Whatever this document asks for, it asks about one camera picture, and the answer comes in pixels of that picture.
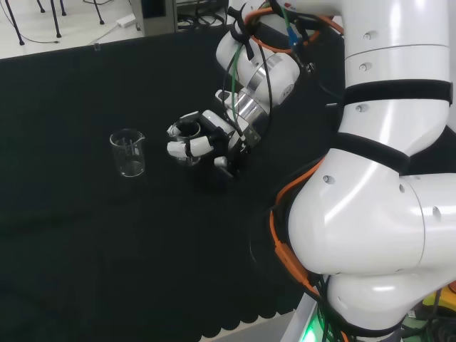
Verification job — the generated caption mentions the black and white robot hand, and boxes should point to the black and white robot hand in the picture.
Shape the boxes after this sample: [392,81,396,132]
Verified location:
[166,110,264,180]

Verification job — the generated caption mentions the clear glass beaker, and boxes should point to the clear glass beaker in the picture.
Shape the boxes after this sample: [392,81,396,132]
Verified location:
[108,128,146,179]
[166,120,204,167]

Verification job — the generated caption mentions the grey metal cabinet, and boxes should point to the grey metal cabinet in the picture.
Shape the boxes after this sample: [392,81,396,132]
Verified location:
[136,0,180,37]

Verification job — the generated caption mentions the white power strip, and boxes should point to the white power strip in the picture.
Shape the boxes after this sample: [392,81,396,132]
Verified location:
[115,14,138,28]

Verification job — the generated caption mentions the black bench cloth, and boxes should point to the black bench cloth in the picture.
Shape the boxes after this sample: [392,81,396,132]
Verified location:
[0,29,348,342]

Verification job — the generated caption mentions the black stand leg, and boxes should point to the black stand leg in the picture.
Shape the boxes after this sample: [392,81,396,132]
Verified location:
[48,0,68,38]
[0,0,26,46]

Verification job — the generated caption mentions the yellow stop button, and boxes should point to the yellow stop button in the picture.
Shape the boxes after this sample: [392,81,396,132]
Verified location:
[422,283,456,318]

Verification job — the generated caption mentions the green cable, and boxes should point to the green cable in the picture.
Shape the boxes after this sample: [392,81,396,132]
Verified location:
[229,0,297,120]

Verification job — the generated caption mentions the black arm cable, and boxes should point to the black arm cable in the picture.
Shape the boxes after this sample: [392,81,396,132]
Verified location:
[219,6,276,124]

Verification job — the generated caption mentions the orange cable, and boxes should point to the orange cable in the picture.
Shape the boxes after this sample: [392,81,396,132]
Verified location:
[244,6,356,342]

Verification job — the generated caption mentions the black floor cables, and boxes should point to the black floor cables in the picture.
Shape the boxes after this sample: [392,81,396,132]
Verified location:
[176,0,232,29]

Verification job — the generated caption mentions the grey metal base plate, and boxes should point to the grey metal base plate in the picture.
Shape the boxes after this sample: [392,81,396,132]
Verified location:
[283,294,323,342]

